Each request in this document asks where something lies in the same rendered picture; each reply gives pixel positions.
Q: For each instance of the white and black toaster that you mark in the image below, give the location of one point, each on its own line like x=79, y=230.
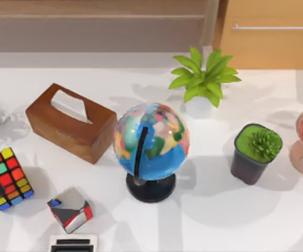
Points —
x=73, y=244

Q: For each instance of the silver mirror puzzle cube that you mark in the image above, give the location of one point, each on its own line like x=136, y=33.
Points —
x=71, y=210

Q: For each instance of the colourful world globe on stand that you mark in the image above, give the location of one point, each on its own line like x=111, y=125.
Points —
x=151, y=147

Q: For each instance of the leafy green plant white pot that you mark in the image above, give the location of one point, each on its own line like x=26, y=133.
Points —
x=203, y=78

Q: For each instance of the multicoloured puzzle cube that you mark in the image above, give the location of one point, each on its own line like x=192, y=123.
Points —
x=10, y=181

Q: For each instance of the succulent in dark square pot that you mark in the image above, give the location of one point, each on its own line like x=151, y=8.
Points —
x=256, y=153

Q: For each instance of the wooden cupboard door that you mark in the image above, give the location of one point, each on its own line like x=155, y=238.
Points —
x=269, y=44

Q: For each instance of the brown wooden tissue box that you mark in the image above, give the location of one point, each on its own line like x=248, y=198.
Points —
x=69, y=131

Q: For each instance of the wooden open shelf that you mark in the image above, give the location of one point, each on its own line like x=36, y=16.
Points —
x=96, y=26

